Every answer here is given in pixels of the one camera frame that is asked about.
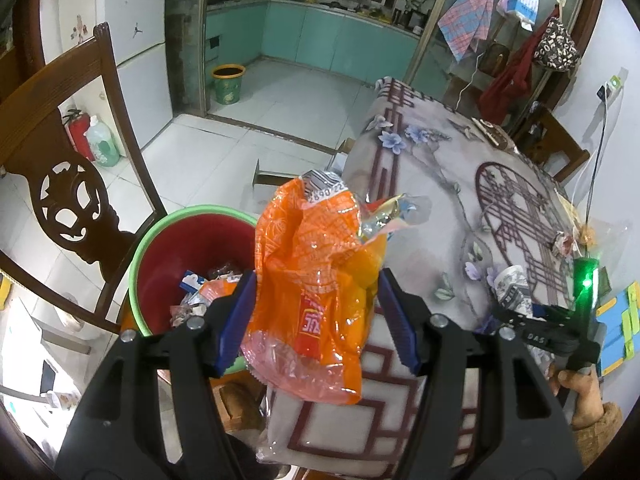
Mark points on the green detergent bottle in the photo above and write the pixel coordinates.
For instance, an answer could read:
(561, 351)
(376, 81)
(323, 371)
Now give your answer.
(102, 142)

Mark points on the orange plastic bag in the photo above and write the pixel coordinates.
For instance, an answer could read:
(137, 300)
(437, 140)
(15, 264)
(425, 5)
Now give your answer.
(310, 285)

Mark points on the person's right hand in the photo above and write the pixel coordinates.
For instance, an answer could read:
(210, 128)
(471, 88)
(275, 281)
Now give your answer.
(585, 395)

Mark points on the silver wrapper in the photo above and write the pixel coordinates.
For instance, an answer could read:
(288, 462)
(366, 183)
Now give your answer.
(515, 287)

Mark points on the green and red trash bucket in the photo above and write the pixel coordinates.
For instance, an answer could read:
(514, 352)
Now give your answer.
(175, 250)

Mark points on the letter print bag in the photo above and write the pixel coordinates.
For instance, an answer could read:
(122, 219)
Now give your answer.
(556, 45)

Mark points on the plain wooden chair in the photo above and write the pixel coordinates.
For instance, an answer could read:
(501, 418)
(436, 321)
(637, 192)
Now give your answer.
(555, 140)

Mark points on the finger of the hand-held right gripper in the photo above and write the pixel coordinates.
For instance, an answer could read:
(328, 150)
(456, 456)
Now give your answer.
(520, 314)

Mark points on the plaid towel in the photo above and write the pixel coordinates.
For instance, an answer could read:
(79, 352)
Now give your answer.
(467, 15)

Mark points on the pile of crumpled wrappers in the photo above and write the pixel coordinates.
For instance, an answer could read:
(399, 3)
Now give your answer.
(205, 295)

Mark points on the red garment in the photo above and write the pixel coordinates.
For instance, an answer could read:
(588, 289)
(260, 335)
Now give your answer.
(507, 80)

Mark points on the carved wooden chair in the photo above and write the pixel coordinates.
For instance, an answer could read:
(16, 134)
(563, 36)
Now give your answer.
(65, 160)

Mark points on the teal kitchen cabinets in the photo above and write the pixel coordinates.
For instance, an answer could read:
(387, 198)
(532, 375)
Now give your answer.
(320, 35)

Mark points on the white refrigerator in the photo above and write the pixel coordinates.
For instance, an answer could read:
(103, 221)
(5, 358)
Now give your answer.
(110, 25)

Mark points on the clear plastic bag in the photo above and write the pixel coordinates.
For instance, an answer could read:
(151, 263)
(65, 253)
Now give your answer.
(605, 237)

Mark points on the small crumpled wrapper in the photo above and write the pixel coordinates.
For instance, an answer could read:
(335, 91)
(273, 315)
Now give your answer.
(564, 242)

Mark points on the yellow and green waste bin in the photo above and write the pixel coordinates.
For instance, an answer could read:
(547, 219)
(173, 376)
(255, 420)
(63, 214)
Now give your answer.
(228, 84)

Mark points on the wall charger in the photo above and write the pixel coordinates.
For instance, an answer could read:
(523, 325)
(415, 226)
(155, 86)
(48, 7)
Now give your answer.
(611, 86)

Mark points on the red fire extinguisher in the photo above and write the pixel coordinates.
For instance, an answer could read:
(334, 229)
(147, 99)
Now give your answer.
(77, 132)

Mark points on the floral printed tablecloth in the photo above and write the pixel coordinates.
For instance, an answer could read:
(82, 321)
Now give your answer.
(440, 220)

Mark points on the blue and yellow toy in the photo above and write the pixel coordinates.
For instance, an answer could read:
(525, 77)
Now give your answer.
(622, 330)

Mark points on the small wooden board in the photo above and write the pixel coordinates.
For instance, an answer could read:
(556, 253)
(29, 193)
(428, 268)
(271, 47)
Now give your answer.
(494, 132)

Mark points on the person's right forearm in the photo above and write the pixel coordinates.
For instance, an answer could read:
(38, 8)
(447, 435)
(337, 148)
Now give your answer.
(597, 435)

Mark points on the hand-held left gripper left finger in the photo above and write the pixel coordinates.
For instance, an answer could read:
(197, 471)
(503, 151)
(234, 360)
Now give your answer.
(235, 320)

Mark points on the clear plastic wrapper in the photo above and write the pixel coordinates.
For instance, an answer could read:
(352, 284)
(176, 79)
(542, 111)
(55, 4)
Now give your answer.
(395, 212)

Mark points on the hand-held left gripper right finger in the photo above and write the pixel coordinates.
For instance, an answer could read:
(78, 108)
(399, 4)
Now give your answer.
(397, 320)

